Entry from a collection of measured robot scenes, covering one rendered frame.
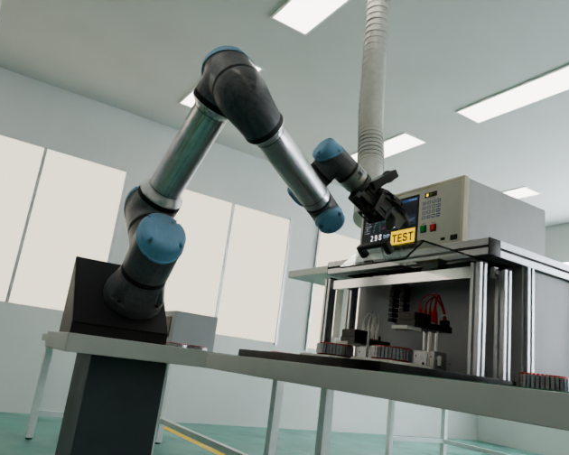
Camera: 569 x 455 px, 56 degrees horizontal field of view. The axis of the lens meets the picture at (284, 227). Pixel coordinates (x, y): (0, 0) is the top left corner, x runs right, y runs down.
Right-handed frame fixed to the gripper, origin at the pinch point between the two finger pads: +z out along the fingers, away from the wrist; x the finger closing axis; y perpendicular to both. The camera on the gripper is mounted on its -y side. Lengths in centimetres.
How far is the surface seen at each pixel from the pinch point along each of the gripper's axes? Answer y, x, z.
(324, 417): 34, -110, 84
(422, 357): 31.7, 3.4, 21.8
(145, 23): -181, -289, -112
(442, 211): -6.5, 7.0, 4.8
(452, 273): 12.7, 15.0, 9.9
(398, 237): -1.4, -10.0, 7.2
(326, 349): 39.8, -17.9, 6.8
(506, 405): 56, 57, -9
